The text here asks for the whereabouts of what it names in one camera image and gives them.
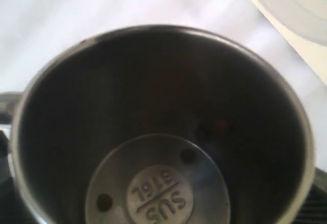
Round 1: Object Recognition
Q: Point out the steel mug with pellets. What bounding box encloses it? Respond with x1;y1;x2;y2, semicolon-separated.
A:
8;25;315;223

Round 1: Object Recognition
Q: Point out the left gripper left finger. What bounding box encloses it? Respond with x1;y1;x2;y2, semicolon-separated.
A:
0;131;37;224

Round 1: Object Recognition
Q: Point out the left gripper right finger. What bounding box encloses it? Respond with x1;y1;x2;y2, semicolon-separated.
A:
297;168;326;224

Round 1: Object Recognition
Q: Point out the clear plastic container with label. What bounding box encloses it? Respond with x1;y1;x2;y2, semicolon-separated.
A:
231;0;327;46

